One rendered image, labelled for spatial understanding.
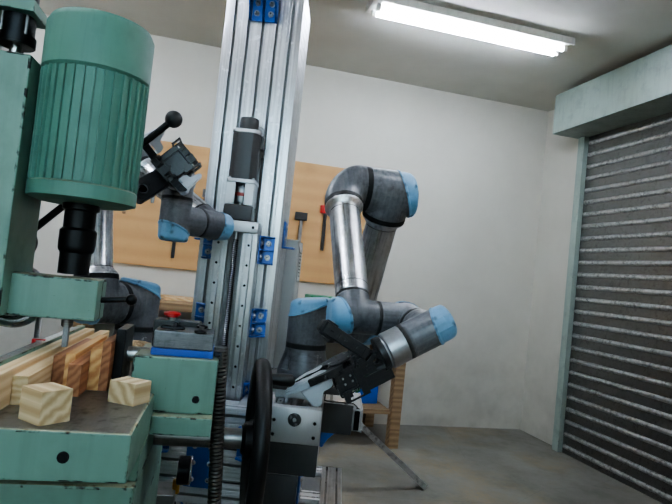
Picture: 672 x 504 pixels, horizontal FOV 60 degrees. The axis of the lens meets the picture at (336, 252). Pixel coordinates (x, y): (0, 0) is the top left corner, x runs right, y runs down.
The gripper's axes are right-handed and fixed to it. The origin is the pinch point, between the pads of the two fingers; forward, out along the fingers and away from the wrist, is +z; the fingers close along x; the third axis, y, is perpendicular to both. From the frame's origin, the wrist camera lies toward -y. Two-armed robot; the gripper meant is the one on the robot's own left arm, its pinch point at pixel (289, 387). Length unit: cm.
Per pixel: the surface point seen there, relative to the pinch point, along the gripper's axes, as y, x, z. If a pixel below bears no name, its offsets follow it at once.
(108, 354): -21.7, -16.8, 23.6
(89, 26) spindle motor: -71, -15, 5
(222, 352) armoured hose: -13.8, -13.3, 7.8
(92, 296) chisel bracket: -31.2, -10.7, 23.4
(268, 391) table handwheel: -5.2, -17.0, 3.5
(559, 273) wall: 89, 304, -229
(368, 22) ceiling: -125, 236, -137
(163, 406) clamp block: -10.4, -16.3, 19.6
